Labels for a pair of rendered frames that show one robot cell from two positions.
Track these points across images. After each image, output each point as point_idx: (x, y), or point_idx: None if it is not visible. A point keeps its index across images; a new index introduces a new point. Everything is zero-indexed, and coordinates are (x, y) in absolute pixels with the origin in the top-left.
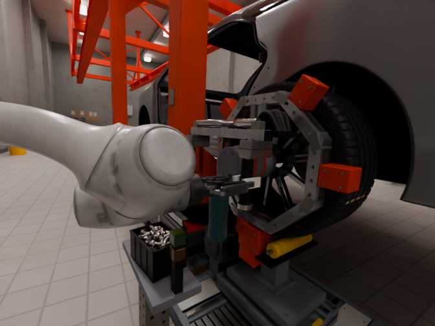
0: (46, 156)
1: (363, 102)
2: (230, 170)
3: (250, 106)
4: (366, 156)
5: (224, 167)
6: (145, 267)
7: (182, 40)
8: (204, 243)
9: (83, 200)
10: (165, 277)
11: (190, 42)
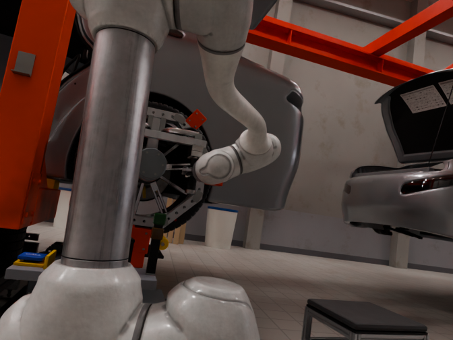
0: (260, 137)
1: None
2: (156, 168)
3: (148, 116)
4: None
5: (146, 166)
6: None
7: (67, 9)
8: (34, 282)
9: (232, 161)
10: None
11: (69, 13)
